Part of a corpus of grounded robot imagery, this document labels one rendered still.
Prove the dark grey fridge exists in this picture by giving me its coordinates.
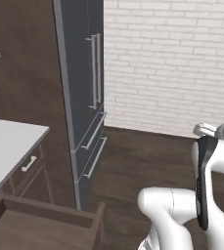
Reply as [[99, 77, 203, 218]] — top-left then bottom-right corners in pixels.
[[52, 0, 109, 211]]

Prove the long silver fridge door handle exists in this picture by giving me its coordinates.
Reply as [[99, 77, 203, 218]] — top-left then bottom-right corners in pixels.
[[96, 32, 103, 104], [85, 34, 98, 110]]

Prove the brown cupboard door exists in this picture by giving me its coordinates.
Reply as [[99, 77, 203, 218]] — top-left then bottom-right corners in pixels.
[[18, 161, 55, 205]]

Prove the open brown wooden drawer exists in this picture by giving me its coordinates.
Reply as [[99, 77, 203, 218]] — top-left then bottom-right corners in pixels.
[[0, 194, 107, 250]]

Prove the white drawer handle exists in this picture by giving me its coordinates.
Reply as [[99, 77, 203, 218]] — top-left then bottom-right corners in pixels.
[[21, 155, 38, 173]]

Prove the closed brown drawer front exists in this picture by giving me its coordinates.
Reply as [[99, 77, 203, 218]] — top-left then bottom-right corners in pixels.
[[7, 143, 48, 193]]

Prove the silver fridge drawer handle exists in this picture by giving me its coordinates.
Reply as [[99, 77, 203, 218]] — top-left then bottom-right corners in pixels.
[[83, 136, 109, 180], [80, 111, 108, 151]]

